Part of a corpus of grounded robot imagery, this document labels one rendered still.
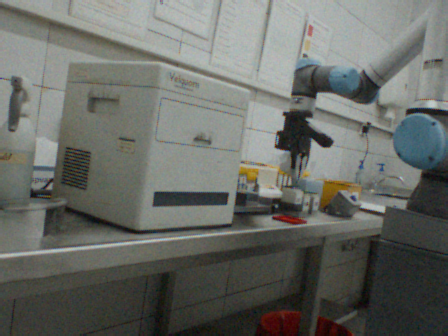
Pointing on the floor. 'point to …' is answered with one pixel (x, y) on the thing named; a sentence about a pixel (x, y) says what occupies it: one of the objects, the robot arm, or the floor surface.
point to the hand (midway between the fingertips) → (296, 181)
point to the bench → (24, 267)
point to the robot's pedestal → (408, 292)
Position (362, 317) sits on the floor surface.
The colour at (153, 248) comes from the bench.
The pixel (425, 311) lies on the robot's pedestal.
